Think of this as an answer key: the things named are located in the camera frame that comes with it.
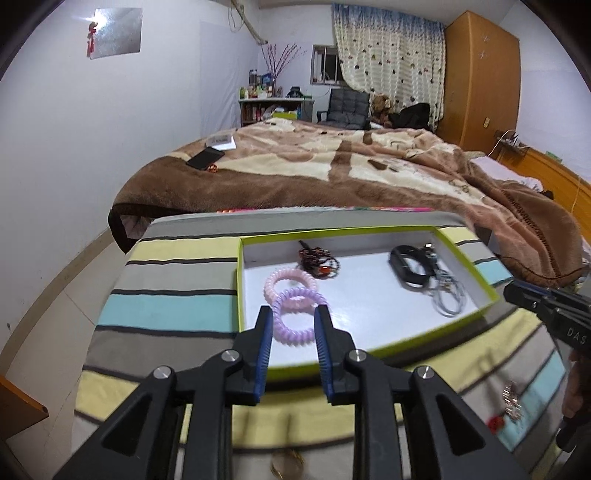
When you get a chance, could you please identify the black fitness band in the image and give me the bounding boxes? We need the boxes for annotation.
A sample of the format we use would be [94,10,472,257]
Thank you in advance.
[390,244,435,291]

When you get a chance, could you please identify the wooden wardrobe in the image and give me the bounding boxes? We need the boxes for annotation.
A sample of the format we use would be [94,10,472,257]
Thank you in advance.
[436,10,522,153]

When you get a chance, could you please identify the wooden headboard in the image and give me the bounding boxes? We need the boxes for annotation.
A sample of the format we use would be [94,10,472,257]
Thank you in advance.
[496,145,591,222]

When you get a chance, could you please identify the grey cord lanyard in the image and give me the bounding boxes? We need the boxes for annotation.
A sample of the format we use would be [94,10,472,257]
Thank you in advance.
[422,244,468,318]

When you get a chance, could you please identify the green shallow cardboard box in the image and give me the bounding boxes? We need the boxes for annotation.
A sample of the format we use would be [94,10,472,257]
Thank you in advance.
[237,224,502,381]

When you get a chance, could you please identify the row of bottles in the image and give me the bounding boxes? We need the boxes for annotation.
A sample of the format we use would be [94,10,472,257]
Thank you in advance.
[240,69,284,99]

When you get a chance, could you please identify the wrapped air conditioner pipe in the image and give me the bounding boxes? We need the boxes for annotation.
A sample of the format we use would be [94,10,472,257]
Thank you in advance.
[231,0,269,47]

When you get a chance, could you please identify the wooden cabinet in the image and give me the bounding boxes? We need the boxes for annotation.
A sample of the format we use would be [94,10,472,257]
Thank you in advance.
[0,375,49,437]

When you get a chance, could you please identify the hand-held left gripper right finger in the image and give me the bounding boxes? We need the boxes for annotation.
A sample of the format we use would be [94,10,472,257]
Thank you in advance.
[313,305,529,480]

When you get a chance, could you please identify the black chair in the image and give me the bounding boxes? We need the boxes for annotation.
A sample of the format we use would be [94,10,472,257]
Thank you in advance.
[318,89,371,127]

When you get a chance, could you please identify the pink spiral hair tie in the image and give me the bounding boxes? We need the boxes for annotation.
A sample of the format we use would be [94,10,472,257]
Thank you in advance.
[264,269,318,301]

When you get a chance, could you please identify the pink flower branches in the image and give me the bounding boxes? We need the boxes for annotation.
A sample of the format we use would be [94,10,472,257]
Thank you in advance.
[261,43,305,88]

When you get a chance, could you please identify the black clothing pile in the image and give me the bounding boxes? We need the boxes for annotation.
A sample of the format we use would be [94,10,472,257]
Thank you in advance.
[390,102,432,131]

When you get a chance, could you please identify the person's right hand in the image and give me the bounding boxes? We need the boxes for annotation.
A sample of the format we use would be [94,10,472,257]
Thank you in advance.
[562,353,583,418]

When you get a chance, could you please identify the black smartphone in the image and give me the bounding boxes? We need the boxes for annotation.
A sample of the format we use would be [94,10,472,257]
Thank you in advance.
[186,147,223,171]

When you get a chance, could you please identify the dark red beaded bracelet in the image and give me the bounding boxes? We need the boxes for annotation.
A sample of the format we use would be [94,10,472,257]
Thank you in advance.
[298,240,341,279]

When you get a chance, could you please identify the striped cloth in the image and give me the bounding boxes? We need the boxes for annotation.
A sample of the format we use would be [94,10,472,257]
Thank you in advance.
[76,212,573,480]

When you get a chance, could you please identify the white charger cable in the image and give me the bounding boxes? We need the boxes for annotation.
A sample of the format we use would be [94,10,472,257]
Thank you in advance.
[489,129,515,160]

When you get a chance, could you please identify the window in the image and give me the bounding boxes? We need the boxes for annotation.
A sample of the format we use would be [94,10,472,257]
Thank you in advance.
[311,45,342,85]

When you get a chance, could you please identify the brown teddy bear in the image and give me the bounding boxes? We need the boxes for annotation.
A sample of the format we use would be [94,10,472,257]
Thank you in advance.
[372,93,392,125]

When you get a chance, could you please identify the cluttered shelf unit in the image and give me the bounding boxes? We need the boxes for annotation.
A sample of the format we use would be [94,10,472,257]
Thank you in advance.
[238,96,315,127]

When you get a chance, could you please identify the reflective wall sheet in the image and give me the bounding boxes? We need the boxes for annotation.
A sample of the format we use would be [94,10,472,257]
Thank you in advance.
[90,7,143,60]

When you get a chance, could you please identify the heart print curtain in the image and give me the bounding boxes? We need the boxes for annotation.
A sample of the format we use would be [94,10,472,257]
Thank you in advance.
[332,4,446,132]

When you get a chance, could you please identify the brown plush blanket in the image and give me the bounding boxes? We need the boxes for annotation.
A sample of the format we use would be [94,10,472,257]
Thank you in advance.
[108,117,585,289]

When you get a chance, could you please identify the purple spiral hair tie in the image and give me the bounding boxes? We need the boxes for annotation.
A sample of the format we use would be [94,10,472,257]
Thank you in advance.
[271,287,329,344]

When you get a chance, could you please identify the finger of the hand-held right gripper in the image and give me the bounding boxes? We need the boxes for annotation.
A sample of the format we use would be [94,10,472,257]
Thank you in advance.
[504,280,561,324]
[531,286,591,310]

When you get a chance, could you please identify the pale pink bedsheet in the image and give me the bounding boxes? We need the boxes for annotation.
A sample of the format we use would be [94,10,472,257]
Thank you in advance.
[471,156,546,192]

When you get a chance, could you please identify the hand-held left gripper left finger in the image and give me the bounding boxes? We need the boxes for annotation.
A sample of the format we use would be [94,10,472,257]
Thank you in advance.
[53,305,274,480]

